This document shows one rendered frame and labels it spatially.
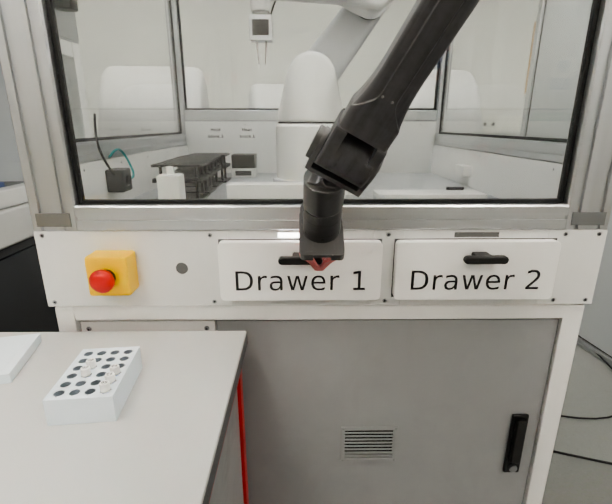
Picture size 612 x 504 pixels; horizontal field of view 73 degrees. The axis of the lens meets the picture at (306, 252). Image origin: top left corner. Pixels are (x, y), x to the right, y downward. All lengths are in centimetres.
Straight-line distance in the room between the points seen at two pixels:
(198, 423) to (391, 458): 54
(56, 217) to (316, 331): 51
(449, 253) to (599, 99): 34
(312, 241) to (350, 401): 41
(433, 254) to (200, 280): 42
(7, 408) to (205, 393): 26
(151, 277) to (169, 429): 32
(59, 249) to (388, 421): 72
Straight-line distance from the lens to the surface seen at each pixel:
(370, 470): 104
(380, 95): 47
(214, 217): 75
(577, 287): 92
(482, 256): 76
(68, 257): 85
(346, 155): 49
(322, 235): 60
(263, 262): 73
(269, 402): 91
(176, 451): 56
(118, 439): 59
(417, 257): 76
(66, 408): 63
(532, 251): 83
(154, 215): 77
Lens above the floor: 113
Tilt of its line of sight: 17 degrees down
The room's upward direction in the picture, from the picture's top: straight up
